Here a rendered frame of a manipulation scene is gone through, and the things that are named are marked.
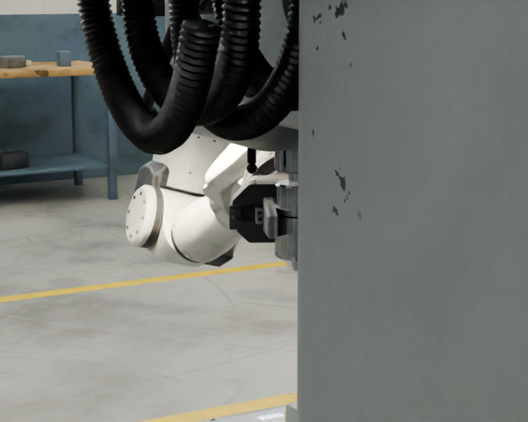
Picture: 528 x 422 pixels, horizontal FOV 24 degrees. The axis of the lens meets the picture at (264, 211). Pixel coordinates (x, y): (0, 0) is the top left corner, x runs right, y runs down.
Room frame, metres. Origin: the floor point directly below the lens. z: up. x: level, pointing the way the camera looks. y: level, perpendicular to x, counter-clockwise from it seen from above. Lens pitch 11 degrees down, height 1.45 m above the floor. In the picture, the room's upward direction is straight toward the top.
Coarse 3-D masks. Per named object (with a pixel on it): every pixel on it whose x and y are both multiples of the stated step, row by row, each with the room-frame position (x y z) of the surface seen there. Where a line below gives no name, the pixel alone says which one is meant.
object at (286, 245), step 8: (280, 200) 1.06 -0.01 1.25; (288, 200) 1.05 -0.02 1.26; (296, 200) 1.05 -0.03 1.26; (280, 208) 1.06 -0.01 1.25; (288, 208) 1.05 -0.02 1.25; (296, 208) 1.05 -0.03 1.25; (280, 216) 1.06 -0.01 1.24; (288, 216) 1.06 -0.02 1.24; (296, 216) 1.05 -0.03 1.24; (280, 224) 1.06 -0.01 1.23; (288, 224) 1.05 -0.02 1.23; (296, 224) 1.05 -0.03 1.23; (280, 232) 1.06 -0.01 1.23; (288, 232) 1.05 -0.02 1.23; (296, 232) 1.05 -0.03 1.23; (280, 240) 1.06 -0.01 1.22; (288, 240) 1.05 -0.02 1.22; (296, 240) 1.05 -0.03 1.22; (280, 248) 1.06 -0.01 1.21; (288, 248) 1.05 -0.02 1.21; (296, 248) 1.05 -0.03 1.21; (280, 256) 1.06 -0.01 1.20; (288, 256) 1.06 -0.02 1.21; (296, 256) 1.05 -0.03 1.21
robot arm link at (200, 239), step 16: (176, 192) 1.50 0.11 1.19; (176, 208) 1.47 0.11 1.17; (192, 208) 1.41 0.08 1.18; (208, 208) 1.37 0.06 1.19; (176, 224) 1.44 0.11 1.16; (192, 224) 1.40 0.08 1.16; (208, 224) 1.38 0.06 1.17; (160, 240) 1.46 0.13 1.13; (176, 240) 1.43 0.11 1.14; (192, 240) 1.41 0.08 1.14; (208, 240) 1.39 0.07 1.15; (224, 240) 1.38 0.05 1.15; (160, 256) 1.47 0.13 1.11; (176, 256) 1.45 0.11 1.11; (192, 256) 1.43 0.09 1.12; (208, 256) 1.42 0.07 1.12; (224, 256) 1.48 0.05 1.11
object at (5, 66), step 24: (0, 72) 7.61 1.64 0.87; (24, 72) 7.68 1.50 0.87; (48, 72) 7.76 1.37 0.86; (72, 72) 7.83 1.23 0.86; (72, 96) 8.57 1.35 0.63; (72, 120) 8.58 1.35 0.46; (0, 168) 7.78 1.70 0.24; (24, 168) 7.85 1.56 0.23; (48, 168) 7.85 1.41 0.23; (72, 168) 7.88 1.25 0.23; (96, 168) 7.96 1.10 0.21
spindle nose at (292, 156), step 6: (294, 150) 1.05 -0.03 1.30; (276, 156) 1.07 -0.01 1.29; (282, 156) 1.06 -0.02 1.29; (288, 156) 1.05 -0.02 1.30; (294, 156) 1.05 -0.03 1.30; (276, 162) 1.07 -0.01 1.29; (282, 162) 1.06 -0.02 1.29; (288, 162) 1.05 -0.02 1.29; (294, 162) 1.05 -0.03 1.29; (276, 168) 1.07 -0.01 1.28; (282, 168) 1.06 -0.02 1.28; (288, 168) 1.05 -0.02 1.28; (294, 168) 1.05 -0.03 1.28
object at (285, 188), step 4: (280, 180) 1.08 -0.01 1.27; (284, 180) 1.08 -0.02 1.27; (276, 184) 1.07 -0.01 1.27; (280, 184) 1.06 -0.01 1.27; (284, 184) 1.06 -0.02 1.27; (288, 184) 1.06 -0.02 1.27; (292, 184) 1.06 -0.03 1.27; (296, 184) 1.06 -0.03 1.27; (276, 188) 1.07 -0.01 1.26; (280, 188) 1.06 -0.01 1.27; (284, 188) 1.06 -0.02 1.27; (288, 188) 1.05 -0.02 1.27; (292, 188) 1.05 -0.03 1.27; (296, 188) 1.05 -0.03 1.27; (276, 192) 1.07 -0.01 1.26; (280, 192) 1.06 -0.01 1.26; (284, 192) 1.06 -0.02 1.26; (288, 192) 1.05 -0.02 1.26; (292, 192) 1.05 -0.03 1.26; (296, 192) 1.05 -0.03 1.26; (284, 196) 1.06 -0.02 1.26; (288, 196) 1.05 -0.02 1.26; (292, 196) 1.05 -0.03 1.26; (296, 196) 1.05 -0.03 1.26
